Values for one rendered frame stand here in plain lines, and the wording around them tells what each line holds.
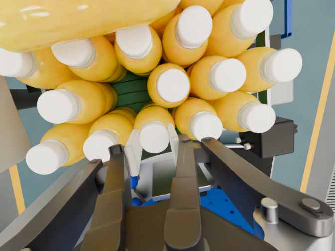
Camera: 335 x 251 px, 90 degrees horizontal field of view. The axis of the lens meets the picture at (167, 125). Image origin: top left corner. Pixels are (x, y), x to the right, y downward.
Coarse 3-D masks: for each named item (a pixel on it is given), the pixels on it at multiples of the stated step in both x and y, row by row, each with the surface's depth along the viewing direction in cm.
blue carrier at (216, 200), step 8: (208, 192) 35; (216, 192) 35; (152, 200) 36; (208, 200) 33; (216, 200) 33; (224, 200) 32; (208, 208) 31; (216, 208) 31; (224, 208) 30; (232, 208) 30; (224, 216) 29; (232, 216) 28; (240, 216) 28; (240, 224) 27; (248, 224) 26
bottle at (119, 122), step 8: (112, 112) 29; (120, 112) 30; (128, 112) 33; (136, 112) 38; (96, 120) 26; (104, 120) 24; (112, 120) 25; (120, 120) 26; (128, 120) 28; (96, 128) 23; (104, 128) 23; (112, 128) 23; (120, 128) 24; (128, 128) 26; (88, 136) 24; (120, 136) 24; (128, 136) 25
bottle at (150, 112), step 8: (152, 104) 30; (144, 112) 25; (152, 112) 24; (160, 112) 25; (168, 112) 27; (136, 120) 25; (144, 120) 24; (152, 120) 23; (160, 120) 24; (168, 120) 25; (136, 128) 24
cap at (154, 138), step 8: (144, 128) 21; (152, 128) 21; (160, 128) 21; (144, 136) 21; (152, 136) 21; (160, 136) 21; (168, 136) 21; (144, 144) 21; (152, 144) 21; (160, 144) 21; (152, 152) 22
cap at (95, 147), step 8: (96, 136) 20; (104, 136) 21; (112, 136) 22; (88, 144) 21; (96, 144) 21; (104, 144) 21; (112, 144) 21; (88, 152) 21; (96, 152) 21; (104, 152) 21; (104, 160) 21
